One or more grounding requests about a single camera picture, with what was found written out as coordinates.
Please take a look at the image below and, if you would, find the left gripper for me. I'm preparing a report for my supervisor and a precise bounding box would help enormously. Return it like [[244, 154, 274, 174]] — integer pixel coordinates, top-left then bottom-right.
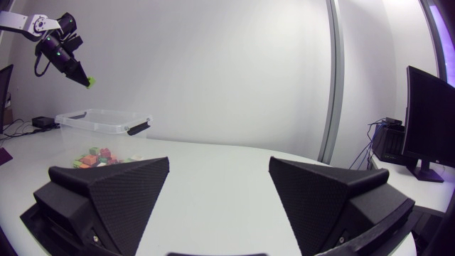
[[35, 32, 91, 88]]

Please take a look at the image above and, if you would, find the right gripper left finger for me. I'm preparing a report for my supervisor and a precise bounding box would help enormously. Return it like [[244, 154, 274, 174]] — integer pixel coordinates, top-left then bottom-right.
[[33, 156, 170, 256]]

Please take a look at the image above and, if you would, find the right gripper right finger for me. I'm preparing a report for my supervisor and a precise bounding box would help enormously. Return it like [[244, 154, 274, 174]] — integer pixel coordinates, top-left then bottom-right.
[[268, 156, 416, 256]]

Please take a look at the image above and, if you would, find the pile of toy bricks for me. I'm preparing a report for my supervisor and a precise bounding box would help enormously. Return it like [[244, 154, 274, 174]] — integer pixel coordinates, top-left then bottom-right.
[[73, 156, 134, 169]]

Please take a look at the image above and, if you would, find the clear plastic container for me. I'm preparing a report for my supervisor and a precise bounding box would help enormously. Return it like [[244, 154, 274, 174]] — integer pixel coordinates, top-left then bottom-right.
[[54, 108, 154, 169]]

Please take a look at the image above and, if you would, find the black power brick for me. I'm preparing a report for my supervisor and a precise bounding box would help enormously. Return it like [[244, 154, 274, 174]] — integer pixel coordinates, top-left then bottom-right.
[[31, 116, 56, 129]]

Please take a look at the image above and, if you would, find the dark screen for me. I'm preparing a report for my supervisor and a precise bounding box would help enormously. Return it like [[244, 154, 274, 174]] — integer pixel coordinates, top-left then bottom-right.
[[0, 63, 14, 135]]

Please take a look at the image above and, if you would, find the black desktop box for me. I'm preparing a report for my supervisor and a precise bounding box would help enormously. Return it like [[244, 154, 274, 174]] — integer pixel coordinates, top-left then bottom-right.
[[371, 117, 410, 166]]

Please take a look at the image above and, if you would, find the dark mat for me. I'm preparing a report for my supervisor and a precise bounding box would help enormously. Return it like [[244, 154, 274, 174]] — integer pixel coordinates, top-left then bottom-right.
[[0, 146, 14, 167]]

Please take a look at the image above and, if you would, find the black computer monitor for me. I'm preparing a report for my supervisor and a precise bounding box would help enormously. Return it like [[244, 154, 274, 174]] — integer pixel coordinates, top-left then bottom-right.
[[402, 65, 455, 183]]

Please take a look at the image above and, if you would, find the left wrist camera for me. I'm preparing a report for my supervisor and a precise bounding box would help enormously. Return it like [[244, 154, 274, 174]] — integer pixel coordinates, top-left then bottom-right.
[[63, 33, 84, 51]]

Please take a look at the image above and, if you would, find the blue cable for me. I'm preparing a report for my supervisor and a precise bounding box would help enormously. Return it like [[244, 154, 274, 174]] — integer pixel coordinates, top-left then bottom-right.
[[348, 120, 387, 171]]

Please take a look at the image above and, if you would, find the black power cable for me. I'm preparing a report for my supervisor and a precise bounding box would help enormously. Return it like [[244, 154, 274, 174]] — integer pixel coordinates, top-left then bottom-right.
[[0, 119, 60, 140]]

